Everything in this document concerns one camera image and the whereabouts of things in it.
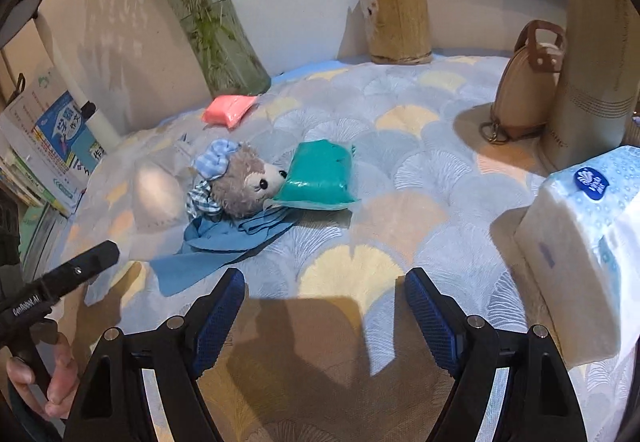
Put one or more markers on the beige paper bag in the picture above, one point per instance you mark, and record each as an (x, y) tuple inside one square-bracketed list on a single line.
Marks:
[(595, 72)]

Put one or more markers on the wooden pen holder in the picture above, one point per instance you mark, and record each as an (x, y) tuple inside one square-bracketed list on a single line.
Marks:
[(397, 22)]

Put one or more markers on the fan patterned tablecloth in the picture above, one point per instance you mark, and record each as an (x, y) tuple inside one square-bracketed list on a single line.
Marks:
[(400, 162)]

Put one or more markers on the brown leather bag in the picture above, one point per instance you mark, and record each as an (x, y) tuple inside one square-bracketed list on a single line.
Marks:
[(525, 92)]

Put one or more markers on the grey plush bear toy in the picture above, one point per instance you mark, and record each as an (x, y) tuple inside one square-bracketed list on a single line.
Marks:
[(235, 182)]

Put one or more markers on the teal soft pack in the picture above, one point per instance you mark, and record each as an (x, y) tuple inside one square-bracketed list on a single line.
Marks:
[(315, 172)]

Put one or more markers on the pink soft pack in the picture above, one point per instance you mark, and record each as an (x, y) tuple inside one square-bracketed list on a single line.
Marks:
[(230, 110)]

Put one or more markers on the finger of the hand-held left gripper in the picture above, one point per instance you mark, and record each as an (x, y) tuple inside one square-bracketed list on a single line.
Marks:
[(90, 263)]

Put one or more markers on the person's left hand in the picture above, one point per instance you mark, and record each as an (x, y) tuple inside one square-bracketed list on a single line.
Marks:
[(65, 372)]

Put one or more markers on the row of books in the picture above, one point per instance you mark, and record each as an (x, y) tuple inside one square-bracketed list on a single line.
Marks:
[(50, 147)]

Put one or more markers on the white desk lamp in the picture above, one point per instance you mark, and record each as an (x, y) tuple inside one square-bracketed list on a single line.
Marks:
[(100, 127)]

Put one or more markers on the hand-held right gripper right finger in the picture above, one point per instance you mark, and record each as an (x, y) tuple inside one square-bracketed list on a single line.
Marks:
[(430, 312)]

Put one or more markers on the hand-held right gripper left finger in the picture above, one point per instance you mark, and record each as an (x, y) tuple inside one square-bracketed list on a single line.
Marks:
[(220, 317)]

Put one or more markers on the white tissue pack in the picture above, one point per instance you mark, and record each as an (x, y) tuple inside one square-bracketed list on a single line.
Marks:
[(575, 247)]

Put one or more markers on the blue towel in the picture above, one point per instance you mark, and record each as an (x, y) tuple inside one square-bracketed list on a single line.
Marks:
[(200, 267)]

